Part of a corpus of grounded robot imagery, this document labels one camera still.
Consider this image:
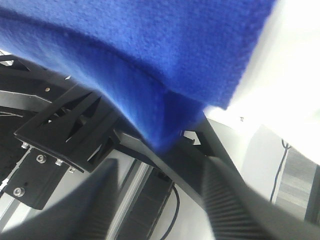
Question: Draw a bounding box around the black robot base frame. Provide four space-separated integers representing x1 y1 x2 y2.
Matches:
0 54 234 210

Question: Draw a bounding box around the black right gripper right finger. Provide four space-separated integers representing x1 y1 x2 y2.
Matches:
203 157 320 240

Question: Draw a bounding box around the blue microfibre towel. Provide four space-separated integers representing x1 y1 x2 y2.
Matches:
0 0 275 152

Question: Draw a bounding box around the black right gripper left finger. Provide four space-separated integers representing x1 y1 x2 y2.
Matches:
0 158 119 240

